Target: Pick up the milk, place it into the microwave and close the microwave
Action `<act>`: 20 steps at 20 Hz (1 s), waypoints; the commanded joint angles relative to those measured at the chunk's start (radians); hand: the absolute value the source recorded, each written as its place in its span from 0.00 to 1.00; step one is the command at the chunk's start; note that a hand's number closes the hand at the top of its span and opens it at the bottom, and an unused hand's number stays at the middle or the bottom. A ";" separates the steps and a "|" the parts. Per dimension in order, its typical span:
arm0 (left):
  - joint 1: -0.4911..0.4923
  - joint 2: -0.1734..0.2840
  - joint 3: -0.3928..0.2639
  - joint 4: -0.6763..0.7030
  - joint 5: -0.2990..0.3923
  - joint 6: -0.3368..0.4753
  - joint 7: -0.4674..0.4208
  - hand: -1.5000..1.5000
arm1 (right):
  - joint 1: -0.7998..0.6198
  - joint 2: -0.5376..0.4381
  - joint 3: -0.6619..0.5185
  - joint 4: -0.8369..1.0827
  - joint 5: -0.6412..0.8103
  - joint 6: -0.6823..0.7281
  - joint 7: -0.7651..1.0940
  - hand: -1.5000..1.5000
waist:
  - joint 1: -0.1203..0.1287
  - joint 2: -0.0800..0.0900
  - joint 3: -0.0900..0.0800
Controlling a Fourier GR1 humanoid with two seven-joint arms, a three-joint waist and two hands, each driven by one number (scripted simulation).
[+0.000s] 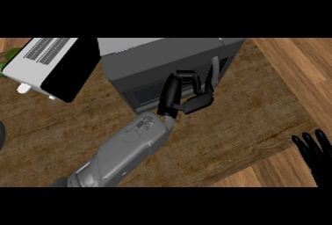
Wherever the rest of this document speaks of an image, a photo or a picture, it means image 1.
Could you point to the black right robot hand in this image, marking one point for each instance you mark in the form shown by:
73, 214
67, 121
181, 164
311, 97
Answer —
318, 158

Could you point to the dark grey microwave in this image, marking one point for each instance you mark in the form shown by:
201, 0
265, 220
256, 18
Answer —
164, 67

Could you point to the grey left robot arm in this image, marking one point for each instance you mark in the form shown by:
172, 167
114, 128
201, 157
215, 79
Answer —
126, 149

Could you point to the green vegetable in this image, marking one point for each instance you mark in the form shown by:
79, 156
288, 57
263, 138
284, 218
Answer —
8, 57

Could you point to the white and black toaster oven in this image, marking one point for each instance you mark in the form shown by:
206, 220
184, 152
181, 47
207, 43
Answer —
52, 67

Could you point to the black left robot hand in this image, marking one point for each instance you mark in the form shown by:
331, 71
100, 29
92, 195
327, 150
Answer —
170, 93

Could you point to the dark round object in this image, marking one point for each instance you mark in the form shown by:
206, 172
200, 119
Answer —
2, 135

